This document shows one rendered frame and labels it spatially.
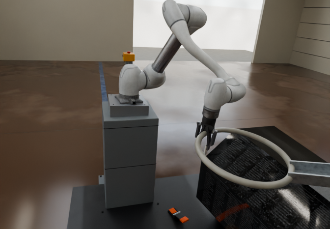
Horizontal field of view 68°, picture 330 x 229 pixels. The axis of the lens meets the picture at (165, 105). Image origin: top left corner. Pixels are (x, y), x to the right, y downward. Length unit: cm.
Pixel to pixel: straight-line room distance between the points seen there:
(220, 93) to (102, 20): 661
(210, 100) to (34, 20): 691
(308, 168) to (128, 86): 121
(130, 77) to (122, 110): 25
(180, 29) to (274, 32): 849
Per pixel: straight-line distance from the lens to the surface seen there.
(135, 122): 177
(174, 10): 148
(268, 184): 114
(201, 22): 162
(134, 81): 180
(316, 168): 135
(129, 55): 273
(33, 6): 778
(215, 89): 124
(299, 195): 140
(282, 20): 995
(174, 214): 210
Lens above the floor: 154
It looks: 21 degrees down
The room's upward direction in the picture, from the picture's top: 4 degrees clockwise
